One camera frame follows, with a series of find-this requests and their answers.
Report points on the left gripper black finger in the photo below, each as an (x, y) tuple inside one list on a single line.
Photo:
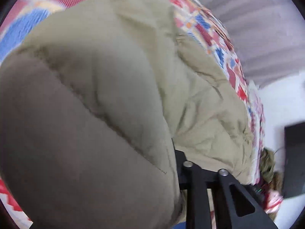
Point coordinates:
[(234, 206)]

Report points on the red blue leaf patterned quilt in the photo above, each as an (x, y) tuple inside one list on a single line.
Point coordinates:
[(202, 40)]

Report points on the khaki quilted puffer jacket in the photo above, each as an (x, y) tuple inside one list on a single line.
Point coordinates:
[(107, 112)]

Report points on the olive green garment pile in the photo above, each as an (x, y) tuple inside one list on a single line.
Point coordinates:
[(266, 165)]

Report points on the black monitor on wall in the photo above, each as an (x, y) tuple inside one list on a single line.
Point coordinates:
[(293, 184)]

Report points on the pink floral blanket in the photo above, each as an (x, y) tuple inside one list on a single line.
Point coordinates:
[(257, 125)]

